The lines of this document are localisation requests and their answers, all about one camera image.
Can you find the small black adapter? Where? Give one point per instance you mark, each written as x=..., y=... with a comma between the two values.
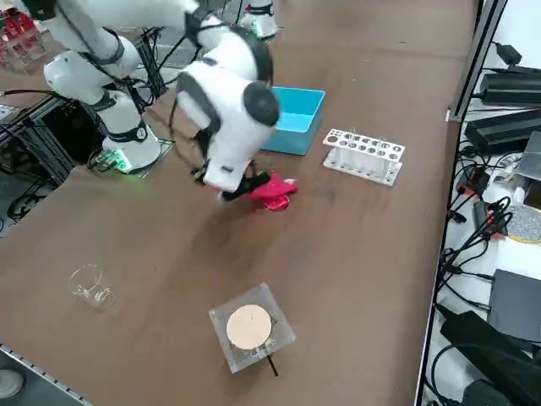
x=509, y=53

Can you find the round glitter disc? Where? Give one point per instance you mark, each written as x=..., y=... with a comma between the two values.
x=524, y=226

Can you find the blue storage box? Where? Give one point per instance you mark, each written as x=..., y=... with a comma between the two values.
x=296, y=122

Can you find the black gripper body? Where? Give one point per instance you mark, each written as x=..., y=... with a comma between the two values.
x=249, y=186

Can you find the clear acrylic stand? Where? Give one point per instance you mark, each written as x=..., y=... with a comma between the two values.
x=253, y=355

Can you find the person's foot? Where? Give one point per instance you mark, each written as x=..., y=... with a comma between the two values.
x=8, y=382

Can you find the pink rag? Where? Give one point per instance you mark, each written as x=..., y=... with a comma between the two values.
x=274, y=190

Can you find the round cork disc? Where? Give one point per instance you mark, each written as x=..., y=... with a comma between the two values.
x=249, y=327

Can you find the clear glass beaker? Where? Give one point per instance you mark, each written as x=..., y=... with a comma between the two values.
x=91, y=287

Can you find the flat black box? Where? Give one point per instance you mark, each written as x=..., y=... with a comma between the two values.
x=515, y=304

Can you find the aluminium camera post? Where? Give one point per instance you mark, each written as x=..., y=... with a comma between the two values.
x=477, y=55

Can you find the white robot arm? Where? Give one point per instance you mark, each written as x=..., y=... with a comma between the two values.
x=260, y=21
x=220, y=97

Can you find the white post bracket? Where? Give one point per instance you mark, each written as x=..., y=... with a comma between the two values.
x=455, y=115

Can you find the white test tube rack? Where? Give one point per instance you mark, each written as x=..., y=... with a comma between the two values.
x=363, y=156

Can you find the black aluminium frame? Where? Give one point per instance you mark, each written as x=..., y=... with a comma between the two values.
x=38, y=135

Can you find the clear rack with red caps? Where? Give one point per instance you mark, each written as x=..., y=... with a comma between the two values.
x=17, y=38

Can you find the long black power brick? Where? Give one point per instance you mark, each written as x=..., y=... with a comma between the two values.
x=486, y=351

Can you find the silver metal plate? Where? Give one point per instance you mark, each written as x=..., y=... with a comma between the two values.
x=532, y=160

